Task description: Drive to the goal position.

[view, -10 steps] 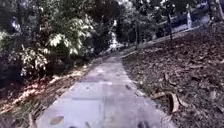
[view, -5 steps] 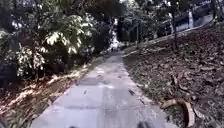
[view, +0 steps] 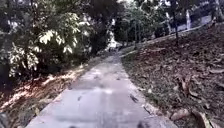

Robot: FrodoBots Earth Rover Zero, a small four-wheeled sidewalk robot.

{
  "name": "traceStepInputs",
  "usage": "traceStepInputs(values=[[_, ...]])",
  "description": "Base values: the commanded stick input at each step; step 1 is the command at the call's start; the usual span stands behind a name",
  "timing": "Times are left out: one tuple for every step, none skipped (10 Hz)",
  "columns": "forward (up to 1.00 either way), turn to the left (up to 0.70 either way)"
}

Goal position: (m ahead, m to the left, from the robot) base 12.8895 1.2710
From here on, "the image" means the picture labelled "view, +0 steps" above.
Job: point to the grey concrete path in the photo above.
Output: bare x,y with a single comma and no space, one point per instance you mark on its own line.
103,96

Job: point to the wood of trees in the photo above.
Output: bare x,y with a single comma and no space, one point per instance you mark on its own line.
60,30

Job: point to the grass slope with leaves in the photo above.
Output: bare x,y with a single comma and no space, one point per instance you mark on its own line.
180,66

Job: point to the tree trunk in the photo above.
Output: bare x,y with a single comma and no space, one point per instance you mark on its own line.
175,23

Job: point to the leaf-strewn ground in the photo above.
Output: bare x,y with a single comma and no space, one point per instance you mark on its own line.
36,93

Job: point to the building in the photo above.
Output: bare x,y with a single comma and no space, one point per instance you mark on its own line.
193,20

